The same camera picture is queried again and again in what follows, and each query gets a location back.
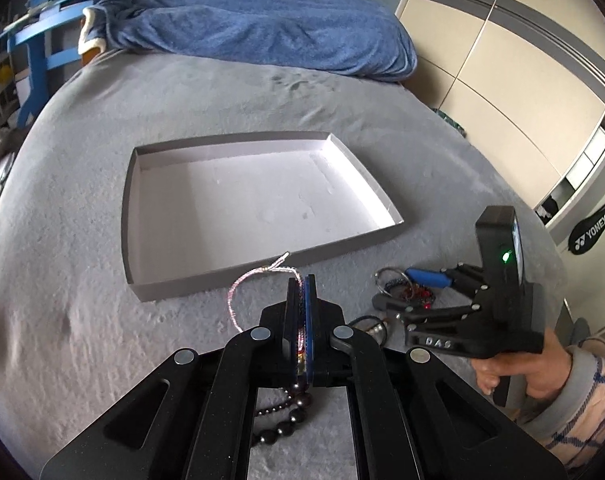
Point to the black Yonex racket bag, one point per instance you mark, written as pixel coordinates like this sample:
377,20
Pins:
586,233

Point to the white shelf rack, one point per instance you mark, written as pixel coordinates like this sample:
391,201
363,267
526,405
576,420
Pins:
0,85

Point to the grey bed cover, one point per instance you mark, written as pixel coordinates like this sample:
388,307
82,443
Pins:
73,337

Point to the grey cardboard tray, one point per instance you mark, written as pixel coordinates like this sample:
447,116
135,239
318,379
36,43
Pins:
199,212

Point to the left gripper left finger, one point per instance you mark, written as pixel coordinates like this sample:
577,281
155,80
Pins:
293,329

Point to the person's right hand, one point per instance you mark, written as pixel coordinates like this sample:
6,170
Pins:
545,373

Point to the blue fleece blanket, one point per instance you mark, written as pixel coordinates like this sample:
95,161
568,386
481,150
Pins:
359,38

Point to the striped grey sleeve forearm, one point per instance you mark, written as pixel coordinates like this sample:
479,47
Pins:
572,427

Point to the cream sliding wardrobe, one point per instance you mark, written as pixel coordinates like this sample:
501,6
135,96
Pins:
525,79

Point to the blue wooden desk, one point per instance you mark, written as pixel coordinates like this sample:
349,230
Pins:
43,17

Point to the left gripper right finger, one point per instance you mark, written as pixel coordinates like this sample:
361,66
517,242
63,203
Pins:
324,364

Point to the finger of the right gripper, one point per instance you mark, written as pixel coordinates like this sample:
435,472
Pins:
394,307
428,278

